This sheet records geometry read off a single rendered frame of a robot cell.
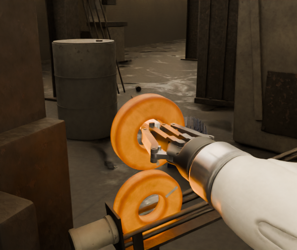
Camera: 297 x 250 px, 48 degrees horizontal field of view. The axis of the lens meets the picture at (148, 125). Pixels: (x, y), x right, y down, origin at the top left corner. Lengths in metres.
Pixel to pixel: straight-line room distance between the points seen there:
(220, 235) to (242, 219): 1.49
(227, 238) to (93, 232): 1.26
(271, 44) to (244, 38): 0.23
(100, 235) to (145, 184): 0.13
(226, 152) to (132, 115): 0.23
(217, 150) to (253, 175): 0.08
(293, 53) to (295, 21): 0.23
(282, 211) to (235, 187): 0.06
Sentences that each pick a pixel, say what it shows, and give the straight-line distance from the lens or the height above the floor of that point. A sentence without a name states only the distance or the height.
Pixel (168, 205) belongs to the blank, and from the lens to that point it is 0.76.
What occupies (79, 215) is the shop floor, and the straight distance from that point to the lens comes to 2.06.
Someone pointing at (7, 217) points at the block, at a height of 0.80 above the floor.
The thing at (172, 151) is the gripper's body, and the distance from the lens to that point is 0.54.
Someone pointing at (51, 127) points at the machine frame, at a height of 0.87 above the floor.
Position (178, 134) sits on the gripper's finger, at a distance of 0.60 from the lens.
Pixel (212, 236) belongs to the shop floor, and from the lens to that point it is 1.89.
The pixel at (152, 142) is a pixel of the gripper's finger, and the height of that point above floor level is 0.90.
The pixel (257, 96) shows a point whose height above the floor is 0.47.
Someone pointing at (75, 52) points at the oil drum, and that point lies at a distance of 3.01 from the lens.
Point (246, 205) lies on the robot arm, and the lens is 0.41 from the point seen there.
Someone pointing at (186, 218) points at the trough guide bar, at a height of 0.67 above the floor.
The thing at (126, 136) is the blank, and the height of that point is 0.88.
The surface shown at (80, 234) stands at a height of 0.69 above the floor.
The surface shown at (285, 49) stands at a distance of 2.80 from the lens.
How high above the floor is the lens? 1.10
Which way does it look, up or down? 18 degrees down
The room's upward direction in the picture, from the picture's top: straight up
